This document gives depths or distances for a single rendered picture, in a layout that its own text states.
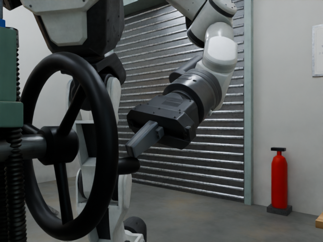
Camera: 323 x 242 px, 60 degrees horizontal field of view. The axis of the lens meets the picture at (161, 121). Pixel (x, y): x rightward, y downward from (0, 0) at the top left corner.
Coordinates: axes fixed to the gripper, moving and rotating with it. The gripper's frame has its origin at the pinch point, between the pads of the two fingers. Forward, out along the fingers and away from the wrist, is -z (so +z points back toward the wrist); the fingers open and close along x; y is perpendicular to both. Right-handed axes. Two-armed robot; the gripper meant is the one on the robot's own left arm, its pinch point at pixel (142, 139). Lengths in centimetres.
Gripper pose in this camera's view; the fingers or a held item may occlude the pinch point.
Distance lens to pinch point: 42.2
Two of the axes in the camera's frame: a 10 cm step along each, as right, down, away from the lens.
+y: -1.7, -8.5, -5.1
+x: -7.9, -1.9, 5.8
